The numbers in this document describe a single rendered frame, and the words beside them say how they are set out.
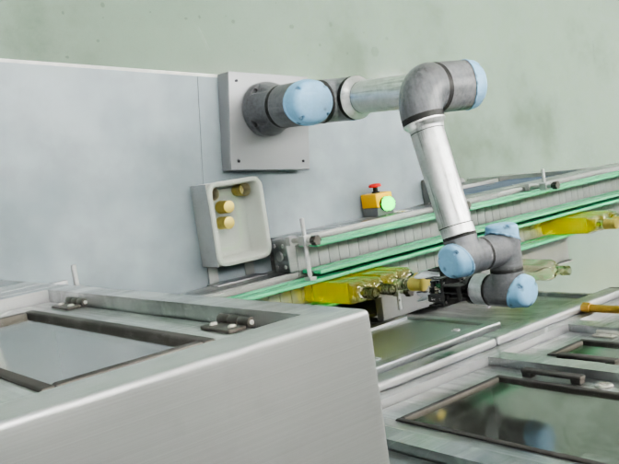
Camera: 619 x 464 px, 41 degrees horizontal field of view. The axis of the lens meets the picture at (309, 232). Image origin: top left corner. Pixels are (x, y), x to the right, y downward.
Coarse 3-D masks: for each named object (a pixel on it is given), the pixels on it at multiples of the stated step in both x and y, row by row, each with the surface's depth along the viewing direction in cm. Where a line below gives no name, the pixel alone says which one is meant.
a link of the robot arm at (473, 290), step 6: (474, 276) 197; (480, 276) 196; (474, 282) 195; (480, 282) 194; (468, 288) 196; (474, 288) 195; (480, 288) 194; (468, 294) 197; (474, 294) 195; (480, 294) 194; (474, 300) 196; (480, 300) 195; (486, 306) 197
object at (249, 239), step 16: (208, 192) 218; (224, 192) 229; (256, 192) 229; (240, 208) 232; (256, 208) 230; (240, 224) 232; (256, 224) 231; (224, 240) 229; (240, 240) 232; (256, 240) 232; (224, 256) 229; (240, 256) 227; (256, 256) 227
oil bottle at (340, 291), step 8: (328, 280) 227; (336, 280) 225; (344, 280) 223; (352, 280) 221; (360, 280) 220; (304, 288) 231; (312, 288) 228; (320, 288) 226; (328, 288) 223; (336, 288) 220; (344, 288) 218; (352, 288) 216; (312, 296) 229; (320, 296) 226; (328, 296) 224; (336, 296) 221; (344, 296) 218; (352, 296) 216; (352, 304) 217
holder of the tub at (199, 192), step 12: (192, 192) 224; (204, 192) 219; (204, 204) 220; (204, 216) 221; (204, 228) 222; (204, 240) 224; (204, 252) 225; (204, 264) 226; (216, 264) 221; (252, 264) 236; (216, 276) 229; (252, 276) 231
